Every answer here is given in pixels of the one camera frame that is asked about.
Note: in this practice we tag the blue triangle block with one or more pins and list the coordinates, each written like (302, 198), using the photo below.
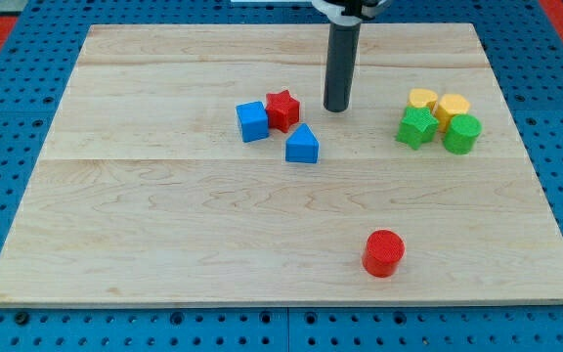
(302, 146)

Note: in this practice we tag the blue cube block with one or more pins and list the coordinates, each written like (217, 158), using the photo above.
(252, 121)

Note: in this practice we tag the red star block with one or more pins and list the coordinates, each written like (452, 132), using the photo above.
(282, 109)

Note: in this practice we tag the red cylinder block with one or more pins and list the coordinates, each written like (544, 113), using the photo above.
(383, 252)

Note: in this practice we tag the wooden board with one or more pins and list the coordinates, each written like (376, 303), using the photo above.
(145, 196)

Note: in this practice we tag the green star block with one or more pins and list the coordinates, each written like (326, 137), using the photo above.
(417, 127)

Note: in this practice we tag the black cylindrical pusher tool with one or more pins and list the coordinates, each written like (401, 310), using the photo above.
(340, 63)

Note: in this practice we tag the yellow heart block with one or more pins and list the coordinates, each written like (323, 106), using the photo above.
(422, 98)

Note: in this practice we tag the yellow hexagon block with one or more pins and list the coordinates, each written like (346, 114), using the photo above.
(448, 107)

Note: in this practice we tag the green cylinder block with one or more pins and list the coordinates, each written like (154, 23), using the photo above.
(462, 134)

